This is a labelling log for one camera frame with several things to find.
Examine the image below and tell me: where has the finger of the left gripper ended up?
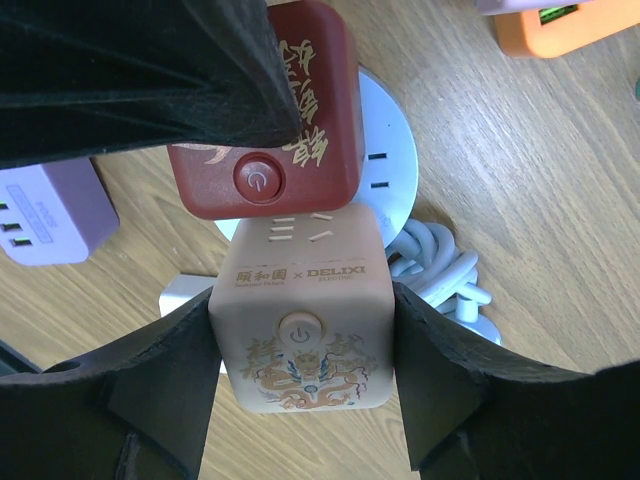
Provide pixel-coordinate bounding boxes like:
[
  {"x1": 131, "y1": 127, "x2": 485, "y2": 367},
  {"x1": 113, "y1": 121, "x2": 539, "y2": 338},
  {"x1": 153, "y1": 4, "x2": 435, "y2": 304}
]
[{"x1": 1, "y1": 1, "x2": 301, "y2": 165}]

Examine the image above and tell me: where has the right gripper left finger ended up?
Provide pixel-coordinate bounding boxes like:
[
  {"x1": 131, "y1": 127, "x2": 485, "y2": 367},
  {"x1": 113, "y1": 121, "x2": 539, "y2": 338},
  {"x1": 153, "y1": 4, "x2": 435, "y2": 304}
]
[{"x1": 1, "y1": 290, "x2": 221, "y2": 479}]

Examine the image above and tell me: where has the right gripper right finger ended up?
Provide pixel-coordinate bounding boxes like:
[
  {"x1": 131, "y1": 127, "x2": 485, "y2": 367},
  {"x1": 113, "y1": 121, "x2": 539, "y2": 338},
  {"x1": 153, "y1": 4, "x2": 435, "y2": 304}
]
[{"x1": 393, "y1": 284, "x2": 639, "y2": 479}]

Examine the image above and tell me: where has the peach cube socket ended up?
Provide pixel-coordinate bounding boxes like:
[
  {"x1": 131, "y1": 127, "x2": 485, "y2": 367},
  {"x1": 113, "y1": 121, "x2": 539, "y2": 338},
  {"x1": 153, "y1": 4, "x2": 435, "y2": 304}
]
[{"x1": 208, "y1": 204, "x2": 395, "y2": 413}]

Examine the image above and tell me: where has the dark red cube socket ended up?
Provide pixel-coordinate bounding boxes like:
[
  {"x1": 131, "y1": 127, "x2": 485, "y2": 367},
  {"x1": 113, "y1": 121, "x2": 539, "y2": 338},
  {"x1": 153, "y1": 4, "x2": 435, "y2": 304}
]
[{"x1": 166, "y1": 0, "x2": 365, "y2": 222}]

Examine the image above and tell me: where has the light blue round socket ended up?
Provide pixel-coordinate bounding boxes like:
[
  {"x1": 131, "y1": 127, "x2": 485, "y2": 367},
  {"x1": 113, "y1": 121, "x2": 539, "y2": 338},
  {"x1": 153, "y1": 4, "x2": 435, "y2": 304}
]
[{"x1": 214, "y1": 69, "x2": 419, "y2": 246}]

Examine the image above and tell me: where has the white cube adapter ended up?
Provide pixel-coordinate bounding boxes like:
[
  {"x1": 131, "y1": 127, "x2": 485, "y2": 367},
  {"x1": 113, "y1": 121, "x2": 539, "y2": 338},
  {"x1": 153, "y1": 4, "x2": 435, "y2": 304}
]
[{"x1": 158, "y1": 274, "x2": 217, "y2": 317}]

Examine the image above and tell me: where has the purple power strip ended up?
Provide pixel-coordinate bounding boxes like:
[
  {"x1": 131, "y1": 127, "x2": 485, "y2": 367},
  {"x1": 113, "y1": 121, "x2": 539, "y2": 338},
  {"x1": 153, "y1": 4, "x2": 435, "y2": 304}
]
[{"x1": 1, "y1": 158, "x2": 120, "y2": 267}]

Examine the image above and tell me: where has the orange power strip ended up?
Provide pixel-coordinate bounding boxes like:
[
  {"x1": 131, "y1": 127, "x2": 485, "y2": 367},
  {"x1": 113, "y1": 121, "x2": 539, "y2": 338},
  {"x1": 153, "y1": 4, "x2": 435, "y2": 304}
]
[{"x1": 493, "y1": 0, "x2": 639, "y2": 59}]

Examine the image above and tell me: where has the pink power strip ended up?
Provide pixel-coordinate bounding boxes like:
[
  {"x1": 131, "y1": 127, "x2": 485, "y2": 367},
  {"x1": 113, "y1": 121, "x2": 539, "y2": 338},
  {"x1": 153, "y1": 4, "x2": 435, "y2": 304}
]
[{"x1": 474, "y1": 0, "x2": 586, "y2": 16}]

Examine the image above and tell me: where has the light blue socket cable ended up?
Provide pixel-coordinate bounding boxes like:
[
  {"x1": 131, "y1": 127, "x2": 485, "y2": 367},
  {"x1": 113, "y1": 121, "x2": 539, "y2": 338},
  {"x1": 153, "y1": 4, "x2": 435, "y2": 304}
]
[{"x1": 384, "y1": 217, "x2": 503, "y2": 346}]

